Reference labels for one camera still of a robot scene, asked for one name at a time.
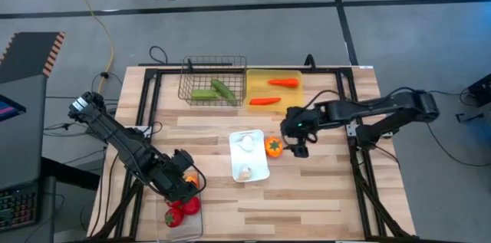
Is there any large black mat striped edge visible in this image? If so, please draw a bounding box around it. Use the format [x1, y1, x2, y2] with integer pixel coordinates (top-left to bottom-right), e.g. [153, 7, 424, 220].
[0, 31, 67, 85]

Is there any clear plastic bin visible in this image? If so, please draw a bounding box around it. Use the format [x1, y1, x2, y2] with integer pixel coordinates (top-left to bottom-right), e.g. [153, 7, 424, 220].
[156, 186, 204, 242]

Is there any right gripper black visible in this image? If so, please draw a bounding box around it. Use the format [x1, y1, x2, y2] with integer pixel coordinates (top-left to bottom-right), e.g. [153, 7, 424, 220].
[281, 106, 321, 159]

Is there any yellow cutting board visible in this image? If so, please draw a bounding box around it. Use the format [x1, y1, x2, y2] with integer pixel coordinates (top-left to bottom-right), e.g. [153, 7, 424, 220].
[244, 68, 304, 113]

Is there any bronze wire basket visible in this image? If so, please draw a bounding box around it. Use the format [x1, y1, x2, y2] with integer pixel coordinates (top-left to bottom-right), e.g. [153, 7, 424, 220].
[177, 55, 248, 107]

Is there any yellow floor cable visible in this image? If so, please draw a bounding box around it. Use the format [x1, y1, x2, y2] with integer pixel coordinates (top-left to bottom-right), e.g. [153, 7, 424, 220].
[61, 0, 116, 91]

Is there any black looped cable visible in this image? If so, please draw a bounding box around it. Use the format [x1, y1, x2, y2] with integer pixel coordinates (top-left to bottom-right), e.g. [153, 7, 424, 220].
[148, 45, 170, 66]

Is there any orange tomato with green calyx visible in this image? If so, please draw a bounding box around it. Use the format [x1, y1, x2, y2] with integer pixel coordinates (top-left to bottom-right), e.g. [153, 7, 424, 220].
[264, 136, 284, 158]

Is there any beige garlic bulb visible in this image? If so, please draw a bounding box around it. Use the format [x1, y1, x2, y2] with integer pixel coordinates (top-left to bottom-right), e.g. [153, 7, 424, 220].
[237, 166, 253, 181]

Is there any dark green cucumber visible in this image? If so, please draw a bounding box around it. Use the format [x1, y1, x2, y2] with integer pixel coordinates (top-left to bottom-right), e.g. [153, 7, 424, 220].
[209, 78, 238, 107]

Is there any backlit keyboard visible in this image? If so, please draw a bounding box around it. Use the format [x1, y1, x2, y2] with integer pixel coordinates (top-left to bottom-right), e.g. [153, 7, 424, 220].
[0, 183, 41, 232]

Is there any black aluminium table frame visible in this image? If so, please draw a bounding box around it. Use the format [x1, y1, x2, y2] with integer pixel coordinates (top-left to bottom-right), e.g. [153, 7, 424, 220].
[87, 67, 417, 241]

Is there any black equipment box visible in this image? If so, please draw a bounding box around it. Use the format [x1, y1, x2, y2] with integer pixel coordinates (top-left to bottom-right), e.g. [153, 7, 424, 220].
[466, 73, 491, 108]

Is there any white garlic bulb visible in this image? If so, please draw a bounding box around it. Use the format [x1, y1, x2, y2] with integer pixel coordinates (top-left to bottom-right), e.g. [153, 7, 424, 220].
[240, 134, 255, 152]

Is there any grey desk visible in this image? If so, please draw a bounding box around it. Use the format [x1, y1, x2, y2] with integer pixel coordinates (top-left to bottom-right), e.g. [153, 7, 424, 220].
[0, 74, 49, 190]

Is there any monitor screen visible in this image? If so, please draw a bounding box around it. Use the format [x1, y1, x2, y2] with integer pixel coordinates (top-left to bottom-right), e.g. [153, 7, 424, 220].
[0, 94, 28, 123]

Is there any white plastic bin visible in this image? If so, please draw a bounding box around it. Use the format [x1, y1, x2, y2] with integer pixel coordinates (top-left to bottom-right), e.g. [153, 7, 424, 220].
[228, 129, 271, 183]

